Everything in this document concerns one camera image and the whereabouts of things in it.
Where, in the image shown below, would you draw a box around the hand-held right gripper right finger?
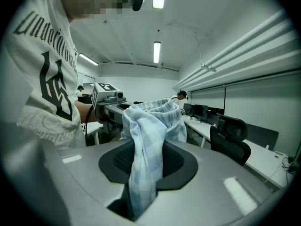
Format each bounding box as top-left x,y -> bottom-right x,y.
135,141 -> 281,226

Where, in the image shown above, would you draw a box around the person's left forearm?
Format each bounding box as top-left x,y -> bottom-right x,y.
74,101 -> 99,124

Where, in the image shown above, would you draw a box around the black power cable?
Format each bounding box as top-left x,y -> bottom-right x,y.
83,104 -> 95,141

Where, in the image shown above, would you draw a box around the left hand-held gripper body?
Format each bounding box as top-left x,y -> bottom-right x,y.
90,82 -> 127,134

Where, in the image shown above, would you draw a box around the dark grey desk divider panel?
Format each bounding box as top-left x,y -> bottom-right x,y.
243,122 -> 279,152

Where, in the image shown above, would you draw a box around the white ceiling pipe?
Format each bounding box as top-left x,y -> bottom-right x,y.
175,24 -> 297,91
174,8 -> 289,89

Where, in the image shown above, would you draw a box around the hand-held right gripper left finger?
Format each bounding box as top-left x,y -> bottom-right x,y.
2,122 -> 136,226

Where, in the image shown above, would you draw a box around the tangled black charger cables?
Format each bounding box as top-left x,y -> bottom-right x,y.
281,155 -> 297,174

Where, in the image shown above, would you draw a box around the black mesh office chair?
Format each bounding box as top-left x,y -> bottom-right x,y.
209,113 -> 252,167

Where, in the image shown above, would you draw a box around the white window blind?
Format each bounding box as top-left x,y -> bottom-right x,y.
190,71 -> 301,160

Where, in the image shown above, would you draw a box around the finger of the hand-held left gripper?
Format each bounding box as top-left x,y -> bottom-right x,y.
108,104 -> 127,128
117,101 -> 136,111

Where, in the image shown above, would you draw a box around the person's white printed T-shirt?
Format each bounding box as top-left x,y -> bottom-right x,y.
0,0 -> 87,150

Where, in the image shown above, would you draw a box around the light blue plaid shirt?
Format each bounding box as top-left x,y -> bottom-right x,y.
119,97 -> 188,221

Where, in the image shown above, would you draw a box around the white office desk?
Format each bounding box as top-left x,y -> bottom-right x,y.
182,115 -> 294,190
81,121 -> 104,146

